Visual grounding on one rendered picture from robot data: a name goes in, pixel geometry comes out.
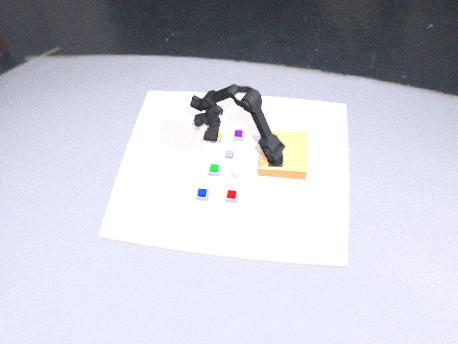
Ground green button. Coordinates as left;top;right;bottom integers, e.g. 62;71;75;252
208;164;221;177

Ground red button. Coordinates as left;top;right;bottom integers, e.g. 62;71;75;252
225;190;238;203

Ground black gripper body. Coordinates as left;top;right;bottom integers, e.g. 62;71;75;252
203;109;223;141

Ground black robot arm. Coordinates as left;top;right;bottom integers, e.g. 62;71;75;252
190;84;285;167

